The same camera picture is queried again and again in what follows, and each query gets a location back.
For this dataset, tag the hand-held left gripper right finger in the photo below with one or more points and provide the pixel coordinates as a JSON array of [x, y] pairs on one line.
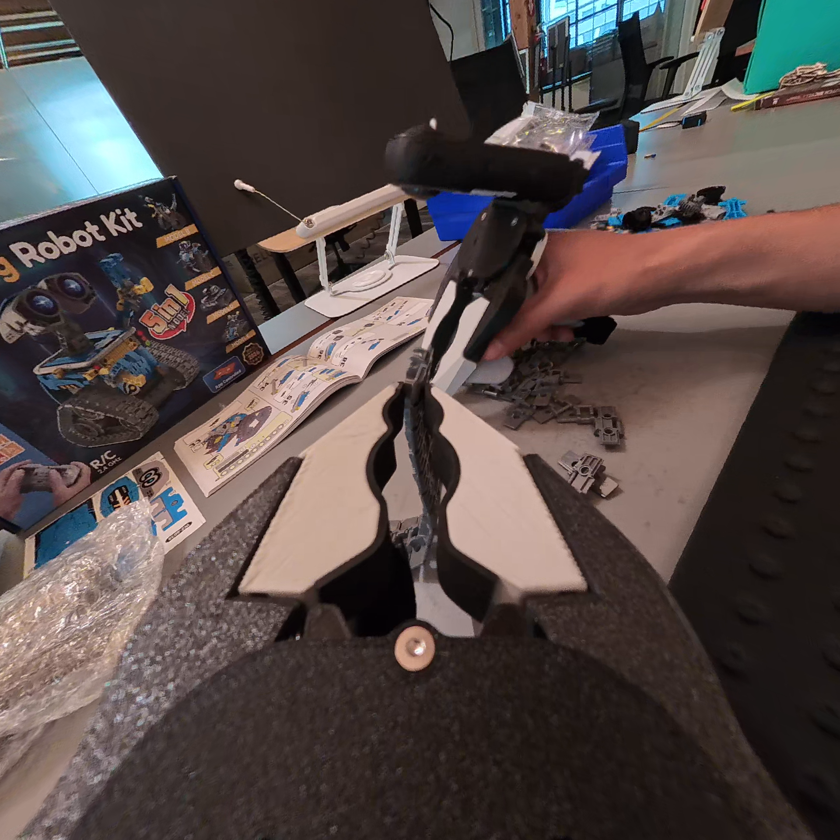
[[505, 525]]

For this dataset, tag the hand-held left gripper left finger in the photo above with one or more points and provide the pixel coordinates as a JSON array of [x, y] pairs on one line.
[[315, 525]]

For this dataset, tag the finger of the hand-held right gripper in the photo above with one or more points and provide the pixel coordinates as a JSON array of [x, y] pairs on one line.
[[469, 367], [434, 328]]

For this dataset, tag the pile of grey track links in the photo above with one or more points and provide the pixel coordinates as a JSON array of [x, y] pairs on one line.
[[544, 394]]

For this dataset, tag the person's right forearm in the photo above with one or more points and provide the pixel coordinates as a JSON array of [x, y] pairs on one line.
[[722, 262]]

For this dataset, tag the grey desk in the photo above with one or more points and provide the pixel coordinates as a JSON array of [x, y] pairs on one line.
[[689, 394]]

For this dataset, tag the person's right hand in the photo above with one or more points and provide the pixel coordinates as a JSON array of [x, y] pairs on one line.
[[564, 289]]

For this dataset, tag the clear plastic bags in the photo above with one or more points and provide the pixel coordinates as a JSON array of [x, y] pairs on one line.
[[544, 128]]

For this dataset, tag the white book stand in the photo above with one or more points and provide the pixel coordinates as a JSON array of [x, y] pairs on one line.
[[367, 282]]

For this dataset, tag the blue storage bin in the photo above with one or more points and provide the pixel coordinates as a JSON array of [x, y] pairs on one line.
[[590, 177]]

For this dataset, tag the instruction booklet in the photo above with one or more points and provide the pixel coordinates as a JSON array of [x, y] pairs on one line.
[[282, 407]]

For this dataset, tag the black office chair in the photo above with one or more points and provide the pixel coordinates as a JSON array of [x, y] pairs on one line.
[[636, 59]]

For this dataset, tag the pile of small coloured bricks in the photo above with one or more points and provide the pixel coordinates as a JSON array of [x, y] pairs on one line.
[[676, 210]]

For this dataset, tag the wooden board stand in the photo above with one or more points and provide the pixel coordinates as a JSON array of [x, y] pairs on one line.
[[705, 59]]

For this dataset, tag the black partition panel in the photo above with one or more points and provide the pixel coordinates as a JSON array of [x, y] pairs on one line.
[[262, 98]]

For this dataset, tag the blue sticker sheet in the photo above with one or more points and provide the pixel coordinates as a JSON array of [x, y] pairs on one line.
[[65, 531]]

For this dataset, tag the crumpled clear plastic bag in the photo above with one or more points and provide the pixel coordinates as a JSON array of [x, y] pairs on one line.
[[65, 623]]

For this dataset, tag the black perforated chair armrest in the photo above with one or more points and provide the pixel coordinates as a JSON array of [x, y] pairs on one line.
[[774, 525]]

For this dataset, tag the robot kit box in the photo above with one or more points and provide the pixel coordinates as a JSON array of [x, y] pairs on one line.
[[98, 328]]

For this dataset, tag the brown flat box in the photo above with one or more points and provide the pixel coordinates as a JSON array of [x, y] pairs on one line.
[[800, 95]]

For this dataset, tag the teal bin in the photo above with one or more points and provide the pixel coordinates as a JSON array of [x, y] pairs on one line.
[[794, 46]]

